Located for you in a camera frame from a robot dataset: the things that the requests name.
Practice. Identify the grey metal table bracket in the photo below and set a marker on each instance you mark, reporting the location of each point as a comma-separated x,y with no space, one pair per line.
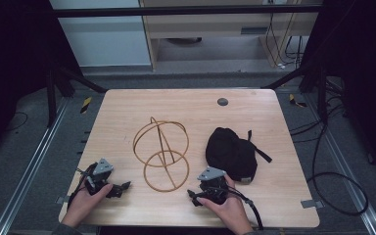
312,204
62,199

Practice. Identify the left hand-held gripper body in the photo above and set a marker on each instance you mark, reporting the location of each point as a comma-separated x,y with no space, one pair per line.
102,173

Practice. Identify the grey table grommet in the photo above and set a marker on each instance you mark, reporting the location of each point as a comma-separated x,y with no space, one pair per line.
222,102

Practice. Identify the black curtain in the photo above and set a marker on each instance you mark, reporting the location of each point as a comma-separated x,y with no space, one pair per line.
13,65
362,71

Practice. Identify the black metal stand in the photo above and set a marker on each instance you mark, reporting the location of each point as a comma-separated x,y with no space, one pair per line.
313,84
57,91

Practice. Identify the white cabinet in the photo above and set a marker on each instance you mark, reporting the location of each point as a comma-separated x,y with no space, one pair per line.
104,39

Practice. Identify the black cap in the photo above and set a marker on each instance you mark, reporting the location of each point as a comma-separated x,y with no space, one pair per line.
231,155

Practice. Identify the black horizontal frame bar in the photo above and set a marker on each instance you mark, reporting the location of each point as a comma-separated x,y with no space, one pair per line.
182,11

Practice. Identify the aluminium floor rail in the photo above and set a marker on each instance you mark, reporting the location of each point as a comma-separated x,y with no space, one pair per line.
346,169
29,166

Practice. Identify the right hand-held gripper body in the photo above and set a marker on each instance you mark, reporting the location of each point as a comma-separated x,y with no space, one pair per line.
212,184

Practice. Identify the person's left hand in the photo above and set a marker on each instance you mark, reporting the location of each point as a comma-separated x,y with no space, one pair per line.
84,205

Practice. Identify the person's right hand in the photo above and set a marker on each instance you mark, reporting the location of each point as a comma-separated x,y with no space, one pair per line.
228,212

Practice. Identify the yellow black striped tape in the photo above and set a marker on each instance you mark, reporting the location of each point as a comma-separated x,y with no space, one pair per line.
296,101
85,104

